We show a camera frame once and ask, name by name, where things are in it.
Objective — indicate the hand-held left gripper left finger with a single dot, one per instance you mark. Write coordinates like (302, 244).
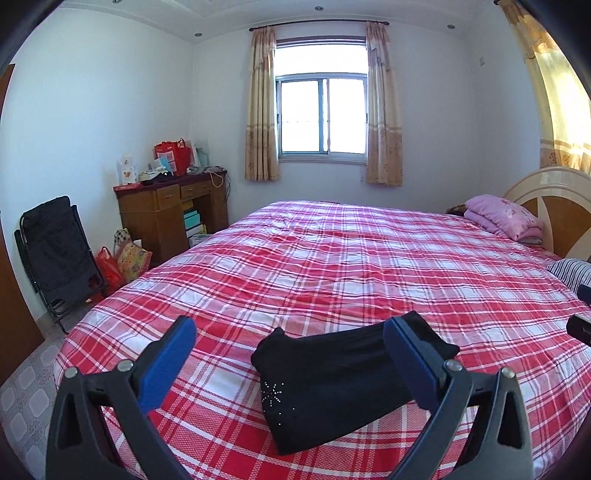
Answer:
(166, 364)

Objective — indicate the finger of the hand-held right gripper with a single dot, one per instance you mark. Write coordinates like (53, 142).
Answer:
(580, 329)
(585, 294)

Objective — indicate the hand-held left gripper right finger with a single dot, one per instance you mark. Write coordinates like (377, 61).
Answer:
(411, 364)

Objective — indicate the black pants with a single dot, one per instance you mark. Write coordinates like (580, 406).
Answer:
(332, 383)

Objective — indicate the striped pillow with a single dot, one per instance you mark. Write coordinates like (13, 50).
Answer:
(570, 272)

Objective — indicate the red plastic bag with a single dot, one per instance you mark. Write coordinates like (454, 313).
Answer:
(111, 274)

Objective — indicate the floral tote bag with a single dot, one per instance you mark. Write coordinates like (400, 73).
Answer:
(134, 261)

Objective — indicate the folded pink quilt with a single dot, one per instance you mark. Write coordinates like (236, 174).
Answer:
(503, 214)

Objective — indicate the red plaid bed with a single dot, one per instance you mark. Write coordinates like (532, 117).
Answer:
(346, 267)

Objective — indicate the cream and wood headboard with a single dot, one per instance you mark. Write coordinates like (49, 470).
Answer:
(535, 184)

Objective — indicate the teal box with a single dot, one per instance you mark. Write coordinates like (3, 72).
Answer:
(192, 220)

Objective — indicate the wooden desk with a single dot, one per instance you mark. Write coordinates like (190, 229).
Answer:
(147, 217)

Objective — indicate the black folding chair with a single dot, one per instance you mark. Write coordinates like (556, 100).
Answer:
(55, 258)

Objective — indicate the brown cloth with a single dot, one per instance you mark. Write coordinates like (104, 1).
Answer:
(455, 210)

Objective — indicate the flat red box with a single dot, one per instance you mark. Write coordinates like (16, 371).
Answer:
(128, 187)

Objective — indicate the white printed card box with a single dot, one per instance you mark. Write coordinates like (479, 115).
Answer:
(128, 170)

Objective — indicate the light blue box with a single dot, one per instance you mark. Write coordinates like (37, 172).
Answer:
(164, 165)

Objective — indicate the yellow curtain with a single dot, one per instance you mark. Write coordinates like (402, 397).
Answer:
(554, 92)

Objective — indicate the red gift bag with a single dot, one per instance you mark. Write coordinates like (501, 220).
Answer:
(173, 157)

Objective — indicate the white paper bag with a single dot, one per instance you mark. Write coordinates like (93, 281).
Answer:
(199, 156)

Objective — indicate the beige floral curtain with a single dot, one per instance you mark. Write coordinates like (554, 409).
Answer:
(262, 115)
(383, 115)

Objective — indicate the window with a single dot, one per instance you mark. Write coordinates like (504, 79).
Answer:
(323, 115)

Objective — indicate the dark curtain rod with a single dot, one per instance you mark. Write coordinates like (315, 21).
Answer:
(323, 23)

